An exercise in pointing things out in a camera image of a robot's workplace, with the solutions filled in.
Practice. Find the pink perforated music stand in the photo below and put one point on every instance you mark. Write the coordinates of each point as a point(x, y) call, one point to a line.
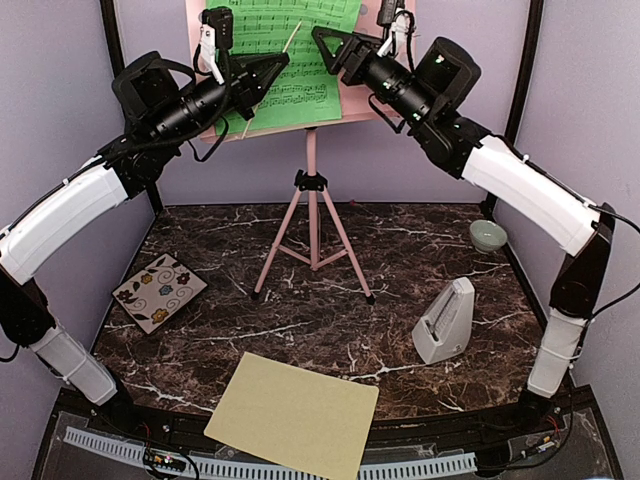
point(310, 182)

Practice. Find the yellow paper sheet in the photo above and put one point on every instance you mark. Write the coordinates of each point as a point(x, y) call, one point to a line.
point(258, 382)

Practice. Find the green sheet music page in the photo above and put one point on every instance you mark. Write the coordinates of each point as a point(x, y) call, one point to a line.
point(304, 92)

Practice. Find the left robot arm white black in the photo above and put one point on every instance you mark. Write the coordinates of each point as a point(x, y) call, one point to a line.
point(165, 104)

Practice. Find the white metronome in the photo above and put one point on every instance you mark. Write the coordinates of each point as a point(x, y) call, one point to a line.
point(444, 329)

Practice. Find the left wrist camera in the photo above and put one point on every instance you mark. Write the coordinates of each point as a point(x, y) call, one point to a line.
point(216, 37)

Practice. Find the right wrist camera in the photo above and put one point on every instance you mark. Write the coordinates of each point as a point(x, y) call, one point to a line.
point(398, 24)

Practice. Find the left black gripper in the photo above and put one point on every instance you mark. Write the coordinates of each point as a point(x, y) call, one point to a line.
point(246, 84)

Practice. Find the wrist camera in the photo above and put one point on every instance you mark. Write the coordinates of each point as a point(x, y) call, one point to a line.
point(398, 24)
point(216, 37)

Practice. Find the floral square tile coaster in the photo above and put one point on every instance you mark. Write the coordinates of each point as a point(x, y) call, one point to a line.
point(156, 293)

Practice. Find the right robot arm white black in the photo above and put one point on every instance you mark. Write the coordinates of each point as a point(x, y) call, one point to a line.
point(427, 98)

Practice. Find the grey slotted cable duct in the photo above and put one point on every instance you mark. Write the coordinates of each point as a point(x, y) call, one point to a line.
point(203, 467)

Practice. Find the black front rail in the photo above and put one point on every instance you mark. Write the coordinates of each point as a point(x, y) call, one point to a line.
point(272, 430)

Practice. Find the small circuit board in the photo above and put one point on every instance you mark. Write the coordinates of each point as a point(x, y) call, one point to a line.
point(163, 462)

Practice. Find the pale green ceramic bowl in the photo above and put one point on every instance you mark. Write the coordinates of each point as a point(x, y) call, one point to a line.
point(487, 236)

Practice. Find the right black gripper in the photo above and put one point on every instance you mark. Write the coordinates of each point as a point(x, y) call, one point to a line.
point(364, 46)

